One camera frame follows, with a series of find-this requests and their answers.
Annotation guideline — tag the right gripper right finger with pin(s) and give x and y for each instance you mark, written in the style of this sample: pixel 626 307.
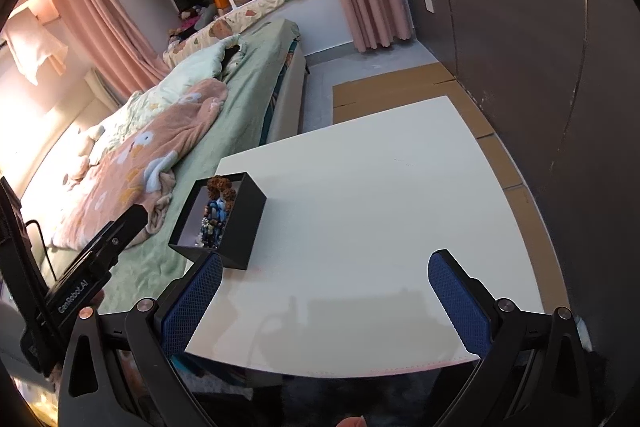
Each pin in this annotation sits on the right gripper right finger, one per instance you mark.
pixel 469 305

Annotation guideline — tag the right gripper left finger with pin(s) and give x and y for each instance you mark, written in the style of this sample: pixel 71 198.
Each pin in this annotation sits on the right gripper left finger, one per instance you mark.
pixel 185 301

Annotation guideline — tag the black jewelry box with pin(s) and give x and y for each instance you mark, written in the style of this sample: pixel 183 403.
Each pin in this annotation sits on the black jewelry box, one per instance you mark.
pixel 221 215

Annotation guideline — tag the pink duck blanket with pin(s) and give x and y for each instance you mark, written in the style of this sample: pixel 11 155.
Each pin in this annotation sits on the pink duck blanket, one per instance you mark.
pixel 141 170

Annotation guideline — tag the green bed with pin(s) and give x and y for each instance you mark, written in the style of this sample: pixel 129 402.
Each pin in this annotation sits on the green bed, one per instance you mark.
pixel 251 74

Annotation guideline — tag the flattened brown cardboard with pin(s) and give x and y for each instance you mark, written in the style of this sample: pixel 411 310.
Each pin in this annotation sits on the flattened brown cardboard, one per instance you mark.
pixel 473 199

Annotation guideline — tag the light green pillow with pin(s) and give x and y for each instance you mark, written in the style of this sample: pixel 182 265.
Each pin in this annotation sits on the light green pillow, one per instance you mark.
pixel 205 64

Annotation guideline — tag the pink curtain left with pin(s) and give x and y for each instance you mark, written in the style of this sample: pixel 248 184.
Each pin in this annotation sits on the pink curtain left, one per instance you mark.
pixel 115 44

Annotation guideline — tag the floral window seat cushion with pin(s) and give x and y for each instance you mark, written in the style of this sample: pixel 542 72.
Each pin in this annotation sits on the floral window seat cushion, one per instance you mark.
pixel 234 22

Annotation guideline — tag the plush toys pile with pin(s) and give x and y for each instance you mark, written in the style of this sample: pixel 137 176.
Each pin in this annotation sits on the plush toys pile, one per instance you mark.
pixel 191 21

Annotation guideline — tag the white wall socket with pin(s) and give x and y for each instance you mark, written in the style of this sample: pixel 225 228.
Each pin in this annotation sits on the white wall socket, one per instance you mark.
pixel 429 6

